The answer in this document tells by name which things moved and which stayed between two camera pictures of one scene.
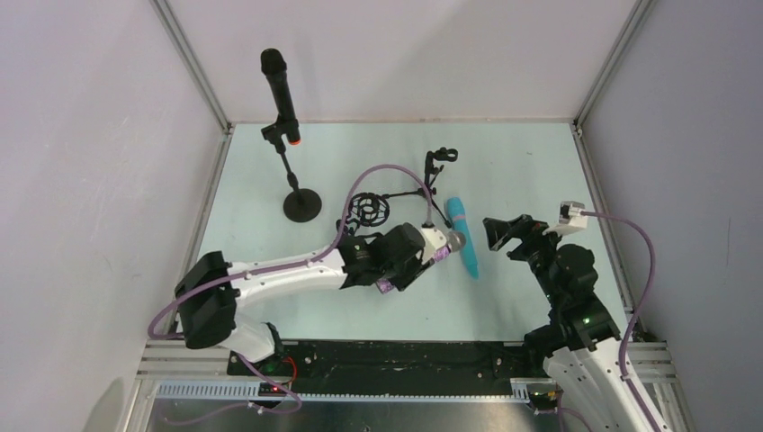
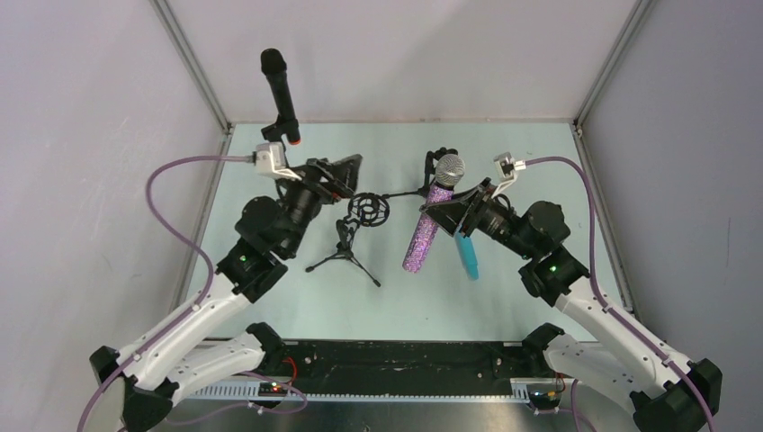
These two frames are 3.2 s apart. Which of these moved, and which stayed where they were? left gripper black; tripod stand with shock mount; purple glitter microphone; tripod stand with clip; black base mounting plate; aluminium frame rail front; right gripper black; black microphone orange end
Moved: right gripper black; left gripper black; purple glitter microphone
Stayed: black base mounting plate; tripod stand with clip; black microphone orange end; tripod stand with shock mount; aluminium frame rail front
